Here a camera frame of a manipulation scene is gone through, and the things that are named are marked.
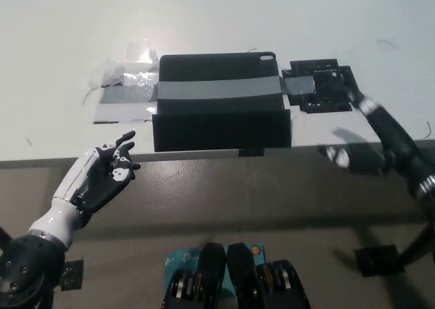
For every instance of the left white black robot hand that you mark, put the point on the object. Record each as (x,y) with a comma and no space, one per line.
(85,183)

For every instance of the clear crumpled tape patch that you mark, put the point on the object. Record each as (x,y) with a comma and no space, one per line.
(125,91)

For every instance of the black flat bracket plate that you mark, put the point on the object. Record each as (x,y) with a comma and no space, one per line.
(326,91)

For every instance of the black floor tape mark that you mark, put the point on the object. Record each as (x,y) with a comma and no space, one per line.
(72,275)
(377,259)

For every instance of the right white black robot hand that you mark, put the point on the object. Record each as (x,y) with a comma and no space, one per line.
(396,136)

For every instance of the grey tape strip across cover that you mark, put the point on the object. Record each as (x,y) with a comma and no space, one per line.
(221,89)

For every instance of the black tablet cover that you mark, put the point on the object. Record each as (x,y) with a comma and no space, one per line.
(221,125)

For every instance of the teal router box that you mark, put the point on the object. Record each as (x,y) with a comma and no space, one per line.
(183,259)

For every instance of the small black tape at desk edge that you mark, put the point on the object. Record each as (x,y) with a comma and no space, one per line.
(252,152)

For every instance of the black robot body with ribs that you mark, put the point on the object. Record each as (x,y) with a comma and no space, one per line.
(238,282)

